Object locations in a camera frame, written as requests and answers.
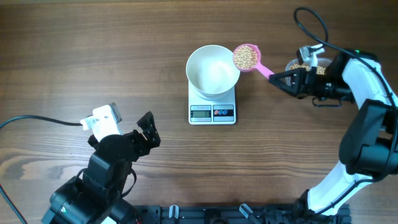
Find pink plastic scoop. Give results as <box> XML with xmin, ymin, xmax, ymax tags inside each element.
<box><xmin>233</xmin><ymin>44</ymin><xmax>274</xmax><ymax>79</ymax></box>

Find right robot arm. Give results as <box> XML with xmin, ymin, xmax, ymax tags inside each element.
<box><xmin>269</xmin><ymin>49</ymin><xmax>397</xmax><ymax>223</ymax></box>

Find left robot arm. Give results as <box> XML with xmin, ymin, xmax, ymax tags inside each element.
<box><xmin>41</xmin><ymin>112</ymin><xmax>161</xmax><ymax>223</ymax></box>

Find soybeans in pink scoop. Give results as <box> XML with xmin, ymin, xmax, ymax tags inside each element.
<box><xmin>233</xmin><ymin>45</ymin><xmax>258</xmax><ymax>70</ymax></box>

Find white digital kitchen scale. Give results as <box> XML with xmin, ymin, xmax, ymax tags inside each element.
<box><xmin>188</xmin><ymin>83</ymin><xmax>236</xmax><ymax>125</ymax></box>

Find white round bowl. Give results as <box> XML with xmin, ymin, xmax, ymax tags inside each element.
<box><xmin>185</xmin><ymin>45</ymin><xmax>240</xmax><ymax>98</ymax></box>

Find pile of yellow soybeans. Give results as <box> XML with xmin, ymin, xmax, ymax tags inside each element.
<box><xmin>289</xmin><ymin>63</ymin><xmax>326</xmax><ymax>75</ymax></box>

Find clear plastic container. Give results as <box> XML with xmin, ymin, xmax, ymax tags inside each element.
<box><xmin>285</xmin><ymin>58</ymin><xmax>331</xmax><ymax>85</ymax></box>

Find black right camera cable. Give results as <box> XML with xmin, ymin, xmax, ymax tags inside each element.
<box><xmin>294</xmin><ymin>6</ymin><xmax>398</xmax><ymax>187</ymax></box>

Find black camera cable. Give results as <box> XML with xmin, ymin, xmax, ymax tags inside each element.
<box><xmin>0</xmin><ymin>114</ymin><xmax>83</xmax><ymax>129</ymax></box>
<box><xmin>294</xmin><ymin>6</ymin><xmax>398</xmax><ymax>187</ymax></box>

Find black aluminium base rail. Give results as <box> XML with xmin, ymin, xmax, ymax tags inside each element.
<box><xmin>128</xmin><ymin>204</ymin><xmax>352</xmax><ymax>224</ymax></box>

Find black left camera cable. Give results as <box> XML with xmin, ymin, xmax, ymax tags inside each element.
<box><xmin>0</xmin><ymin>114</ymin><xmax>83</xmax><ymax>129</ymax></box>

